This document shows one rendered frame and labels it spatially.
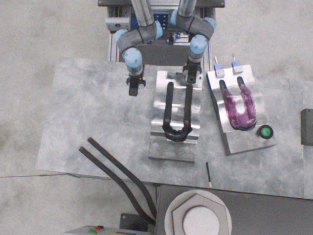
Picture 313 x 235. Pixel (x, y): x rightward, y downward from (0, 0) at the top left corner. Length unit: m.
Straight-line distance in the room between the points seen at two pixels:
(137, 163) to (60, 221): 1.09
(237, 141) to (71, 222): 1.50
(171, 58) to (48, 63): 1.11
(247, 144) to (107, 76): 0.90
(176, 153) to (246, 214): 1.18
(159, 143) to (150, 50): 1.11
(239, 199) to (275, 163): 1.33
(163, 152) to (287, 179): 0.71
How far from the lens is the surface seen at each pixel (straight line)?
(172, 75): 1.85
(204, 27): 1.57
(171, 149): 1.73
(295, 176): 1.93
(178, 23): 1.60
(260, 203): 0.59
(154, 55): 2.64
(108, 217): 2.59
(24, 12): 3.33
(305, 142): 1.92
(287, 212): 0.60
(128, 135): 1.81
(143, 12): 1.45
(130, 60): 1.41
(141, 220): 2.56
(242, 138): 1.75
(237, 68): 1.91
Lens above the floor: 2.56
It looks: 75 degrees down
